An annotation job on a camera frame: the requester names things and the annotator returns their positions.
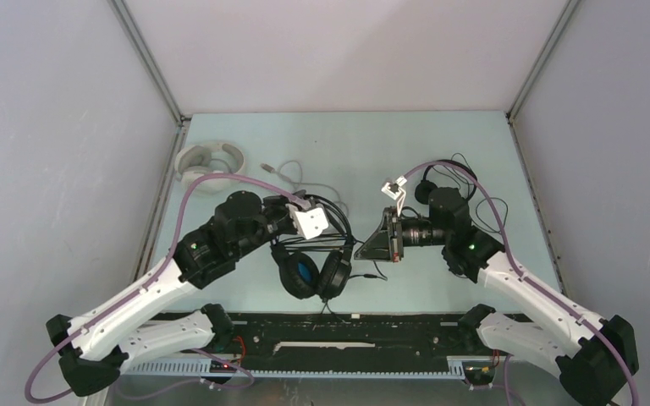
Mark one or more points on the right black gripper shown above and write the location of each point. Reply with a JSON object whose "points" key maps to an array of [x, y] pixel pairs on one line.
{"points": [[383, 245]]}

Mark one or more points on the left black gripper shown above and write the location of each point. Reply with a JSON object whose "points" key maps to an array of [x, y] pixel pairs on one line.
{"points": [[281, 200]]}

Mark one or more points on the small black on-ear headphones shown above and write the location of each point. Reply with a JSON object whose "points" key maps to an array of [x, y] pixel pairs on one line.
{"points": [[426, 186]]}

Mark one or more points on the black headset with blue band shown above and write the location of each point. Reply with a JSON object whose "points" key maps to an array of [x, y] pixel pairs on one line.
{"points": [[320, 267]]}

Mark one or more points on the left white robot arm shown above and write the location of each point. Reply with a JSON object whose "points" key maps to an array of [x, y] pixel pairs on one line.
{"points": [[96, 348]]}

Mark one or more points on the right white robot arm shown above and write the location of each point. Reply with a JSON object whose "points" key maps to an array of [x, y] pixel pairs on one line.
{"points": [[593, 357]]}

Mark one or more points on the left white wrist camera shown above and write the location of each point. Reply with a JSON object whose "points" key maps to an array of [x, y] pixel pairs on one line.
{"points": [[310, 223]]}

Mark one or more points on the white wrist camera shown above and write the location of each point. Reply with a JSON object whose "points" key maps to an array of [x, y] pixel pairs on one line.
{"points": [[395, 190], [310, 223]]}

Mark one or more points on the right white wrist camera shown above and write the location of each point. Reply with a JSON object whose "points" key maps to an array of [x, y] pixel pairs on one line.
{"points": [[395, 190]]}

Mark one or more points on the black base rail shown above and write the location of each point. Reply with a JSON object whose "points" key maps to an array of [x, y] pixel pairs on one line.
{"points": [[343, 344]]}

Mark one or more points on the left aluminium frame post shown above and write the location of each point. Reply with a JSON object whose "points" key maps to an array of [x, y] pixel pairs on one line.
{"points": [[133, 33]]}

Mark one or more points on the aluminium frame post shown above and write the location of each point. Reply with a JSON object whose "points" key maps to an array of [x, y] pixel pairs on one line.
{"points": [[133, 33], [561, 24]]}

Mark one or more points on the right aluminium frame post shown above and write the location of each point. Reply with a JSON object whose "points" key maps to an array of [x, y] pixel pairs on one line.
{"points": [[561, 24]]}

